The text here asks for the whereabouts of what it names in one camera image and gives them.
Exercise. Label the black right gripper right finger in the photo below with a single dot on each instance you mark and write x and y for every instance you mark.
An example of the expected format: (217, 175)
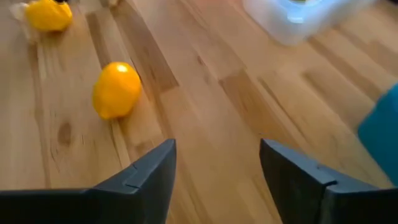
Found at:
(311, 199)

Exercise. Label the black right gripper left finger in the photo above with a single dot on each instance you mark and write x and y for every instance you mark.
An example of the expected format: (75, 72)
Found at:
(130, 199)

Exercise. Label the white garlic bulb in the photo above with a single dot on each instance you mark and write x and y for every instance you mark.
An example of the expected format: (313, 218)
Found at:
(19, 12)

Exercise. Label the blue plastic basket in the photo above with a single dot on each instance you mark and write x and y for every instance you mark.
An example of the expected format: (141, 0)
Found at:
(382, 133)

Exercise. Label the yellow lemon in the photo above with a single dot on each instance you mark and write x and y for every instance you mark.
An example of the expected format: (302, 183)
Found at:
(48, 15)
(116, 90)

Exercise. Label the white plastic basket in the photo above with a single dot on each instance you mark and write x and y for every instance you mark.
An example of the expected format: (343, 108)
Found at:
(295, 21)

